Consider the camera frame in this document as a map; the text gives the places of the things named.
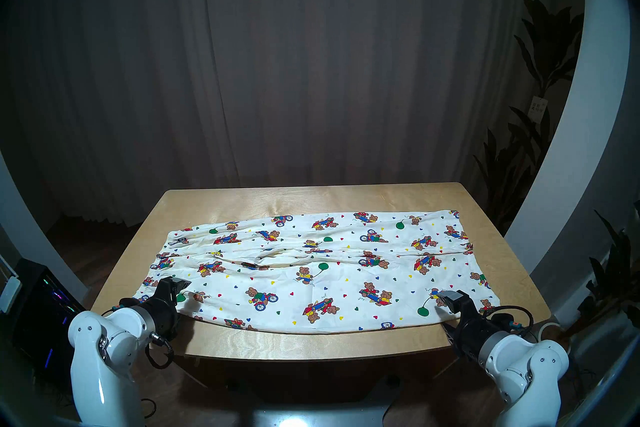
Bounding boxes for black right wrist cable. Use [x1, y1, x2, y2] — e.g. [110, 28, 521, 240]
[480, 305, 536, 336]

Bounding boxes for dark potted plant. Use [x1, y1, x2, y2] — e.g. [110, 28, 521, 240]
[560, 201, 640, 346]

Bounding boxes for tall dark leafy plant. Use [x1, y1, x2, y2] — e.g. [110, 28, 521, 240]
[472, 0, 586, 234]

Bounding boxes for white round plant pot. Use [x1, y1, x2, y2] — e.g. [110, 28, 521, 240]
[530, 318, 573, 351]

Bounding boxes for white bear print pants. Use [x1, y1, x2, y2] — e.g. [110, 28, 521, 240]
[136, 209, 501, 334]

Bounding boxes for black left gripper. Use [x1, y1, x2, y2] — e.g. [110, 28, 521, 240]
[135, 277, 193, 339]

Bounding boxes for narrow grey curved arch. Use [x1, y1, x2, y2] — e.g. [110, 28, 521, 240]
[0, 151, 88, 304]

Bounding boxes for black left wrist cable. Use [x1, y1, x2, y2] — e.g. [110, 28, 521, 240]
[145, 333, 176, 370]

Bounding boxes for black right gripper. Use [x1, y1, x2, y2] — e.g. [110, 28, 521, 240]
[433, 289, 506, 369]

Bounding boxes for brown pleated curtain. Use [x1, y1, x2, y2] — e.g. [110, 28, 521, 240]
[5, 0, 586, 226]

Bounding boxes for black computer case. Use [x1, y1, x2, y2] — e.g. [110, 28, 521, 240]
[10, 258, 86, 381]

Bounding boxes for wide white curved arch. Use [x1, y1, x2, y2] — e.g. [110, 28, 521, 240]
[505, 0, 640, 281]

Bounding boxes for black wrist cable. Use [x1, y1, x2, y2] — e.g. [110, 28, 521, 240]
[145, 333, 176, 370]
[480, 305, 536, 336]

